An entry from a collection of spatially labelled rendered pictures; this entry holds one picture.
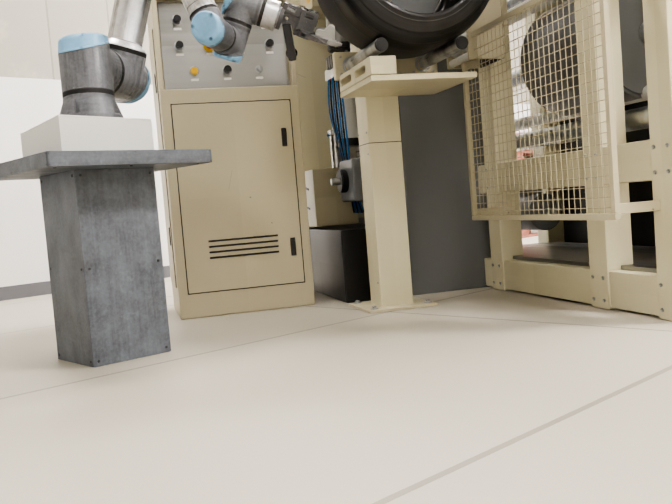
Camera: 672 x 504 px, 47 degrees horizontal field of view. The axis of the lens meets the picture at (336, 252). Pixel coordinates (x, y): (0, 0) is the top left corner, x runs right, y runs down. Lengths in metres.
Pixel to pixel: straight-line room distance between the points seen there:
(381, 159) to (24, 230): 2.66
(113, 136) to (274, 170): 0.97
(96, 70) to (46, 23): 2.78
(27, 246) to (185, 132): 2.06
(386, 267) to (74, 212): 1.17
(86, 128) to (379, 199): 1.12
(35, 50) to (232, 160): 2.27
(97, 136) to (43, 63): 2.84
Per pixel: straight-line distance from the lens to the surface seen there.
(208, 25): 2.29
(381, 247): 2.85
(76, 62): 2.41
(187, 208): 3.05
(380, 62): 2.51
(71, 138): 2.25
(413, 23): 2.53
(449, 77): 2.58
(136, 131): 2.34
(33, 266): 4.92
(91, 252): 2.26
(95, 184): 2.28
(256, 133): 3.11
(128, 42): 2.57
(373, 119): 2.86
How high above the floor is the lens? 0.41
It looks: 4 degrees down
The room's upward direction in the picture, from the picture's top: 5 degrees counter-clockwise
